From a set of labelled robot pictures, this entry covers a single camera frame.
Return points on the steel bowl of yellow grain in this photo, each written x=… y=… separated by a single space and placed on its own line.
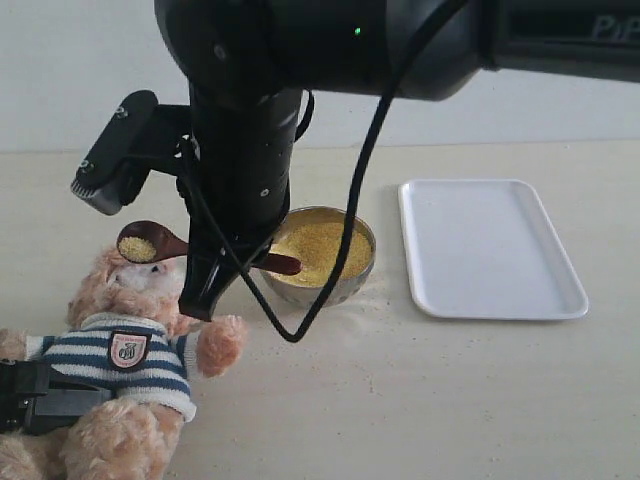
x=313 y=236

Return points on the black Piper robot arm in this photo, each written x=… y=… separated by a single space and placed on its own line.
x=252 y=69

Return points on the dark red wooden spoon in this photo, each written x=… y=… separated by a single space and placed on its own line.
x=146 y=242

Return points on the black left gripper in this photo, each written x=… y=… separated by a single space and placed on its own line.
x=47 y=399

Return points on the white rectangular plastic tray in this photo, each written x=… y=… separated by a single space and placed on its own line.
x=486 y=249

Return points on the tan teddy bear striped sweater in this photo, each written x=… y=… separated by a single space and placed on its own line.
x=126 y=336

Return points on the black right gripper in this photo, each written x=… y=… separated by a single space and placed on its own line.
x=243 y=172

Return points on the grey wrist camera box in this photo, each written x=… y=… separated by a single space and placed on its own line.
x=101 y=175

